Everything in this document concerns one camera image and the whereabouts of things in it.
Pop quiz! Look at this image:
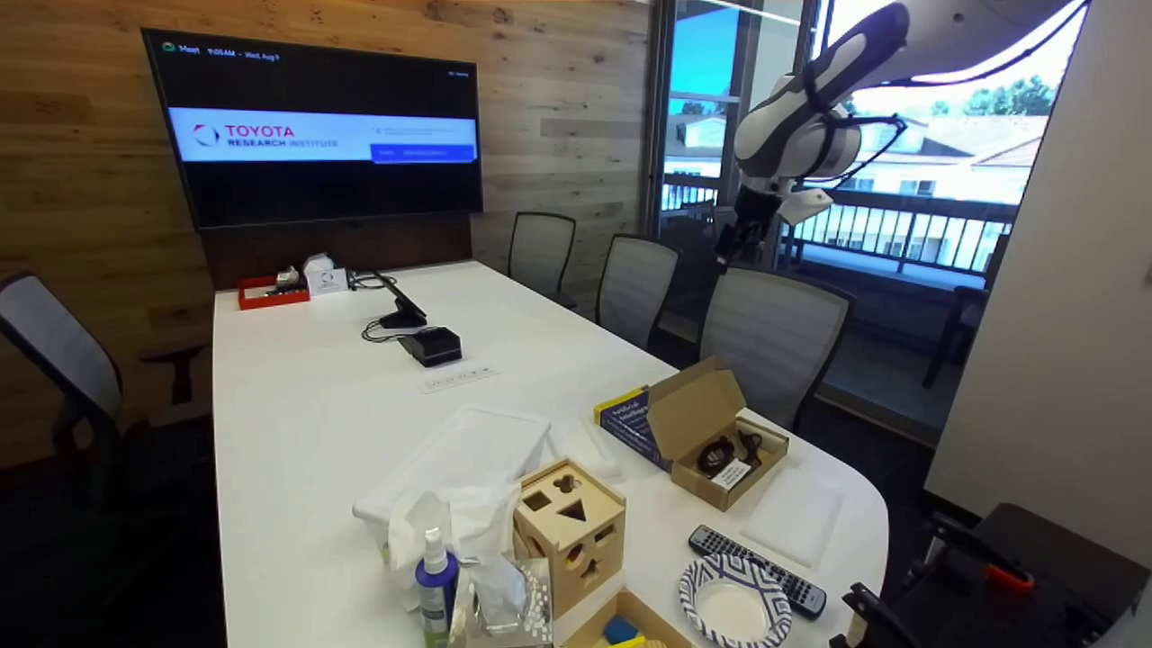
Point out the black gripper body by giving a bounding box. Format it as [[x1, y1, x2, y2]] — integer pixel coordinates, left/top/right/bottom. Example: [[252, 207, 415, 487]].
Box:
[[725, 184, 777, 247]]

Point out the brown cardboard box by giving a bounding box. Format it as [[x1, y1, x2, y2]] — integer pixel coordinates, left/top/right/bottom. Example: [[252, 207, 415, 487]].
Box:
[[643, 358, 791, 515]]

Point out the black conference speaker box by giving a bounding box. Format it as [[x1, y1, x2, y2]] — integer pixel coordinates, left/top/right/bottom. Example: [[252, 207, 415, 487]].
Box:
[[395, 323, 465, 371]]

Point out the white tissue box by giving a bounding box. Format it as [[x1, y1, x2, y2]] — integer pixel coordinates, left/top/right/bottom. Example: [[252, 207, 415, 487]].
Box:
[[298, 251, 353, 298]]

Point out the grey mesh office chair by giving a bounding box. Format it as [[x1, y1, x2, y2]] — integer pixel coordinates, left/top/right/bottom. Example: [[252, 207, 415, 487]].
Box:
[[697, 263, 857, 433], [503, 209, 580, 303], [595, 229, 685, 353]]

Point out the balcony metal railing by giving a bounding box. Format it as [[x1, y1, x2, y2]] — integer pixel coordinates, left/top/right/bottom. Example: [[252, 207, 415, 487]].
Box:
[[663, 174, 1023, 280]]

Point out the blue book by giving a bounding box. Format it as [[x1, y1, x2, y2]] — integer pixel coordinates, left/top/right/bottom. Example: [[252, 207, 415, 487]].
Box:
[[595, 384, 678, 472]]

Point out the black tablet on stand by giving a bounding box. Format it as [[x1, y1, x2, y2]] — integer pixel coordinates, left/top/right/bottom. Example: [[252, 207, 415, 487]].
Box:
[[375, 276, 432, 336]]

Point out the black remote control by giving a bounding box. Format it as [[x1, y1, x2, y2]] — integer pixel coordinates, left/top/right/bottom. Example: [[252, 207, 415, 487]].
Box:
[[685, 523, 833, 623]]

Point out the wooden shape sorter cube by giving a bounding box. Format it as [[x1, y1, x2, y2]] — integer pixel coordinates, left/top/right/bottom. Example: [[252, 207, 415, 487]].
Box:
[[511, 457, 629, 621]]

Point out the blue white patterned bowl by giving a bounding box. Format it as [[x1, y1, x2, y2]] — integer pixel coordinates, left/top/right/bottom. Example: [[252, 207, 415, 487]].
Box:
[[673, 556, 799, 648]]

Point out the shallow wooden tray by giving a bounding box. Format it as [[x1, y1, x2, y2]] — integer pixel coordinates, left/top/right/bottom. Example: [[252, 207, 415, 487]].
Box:
[[558, 586, 697, 648]]

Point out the clear plastic container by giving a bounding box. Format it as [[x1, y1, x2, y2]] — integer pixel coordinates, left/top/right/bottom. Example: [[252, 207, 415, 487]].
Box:
[[461, 551, 558, 648]]

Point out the blue spray bottle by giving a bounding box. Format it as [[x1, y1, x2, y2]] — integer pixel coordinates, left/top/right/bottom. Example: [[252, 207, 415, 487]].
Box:
[[409, 525, 465, 648]]

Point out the grey office chair with armrest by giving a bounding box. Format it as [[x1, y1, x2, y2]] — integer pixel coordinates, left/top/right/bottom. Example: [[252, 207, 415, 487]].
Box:
[[0, 271, 211, 483]]

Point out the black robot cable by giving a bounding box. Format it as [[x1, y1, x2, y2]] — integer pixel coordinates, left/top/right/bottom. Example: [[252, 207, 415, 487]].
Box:
[[823, 0, 1090, 166]]

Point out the grey table cable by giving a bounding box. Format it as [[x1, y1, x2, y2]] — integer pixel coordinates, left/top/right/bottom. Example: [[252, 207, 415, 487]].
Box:
[[346, 271, 406, 345]]

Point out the wall mounted tv screen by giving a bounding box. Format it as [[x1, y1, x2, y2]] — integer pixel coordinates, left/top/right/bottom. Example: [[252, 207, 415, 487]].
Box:
[[139, 25, 487, 233]]

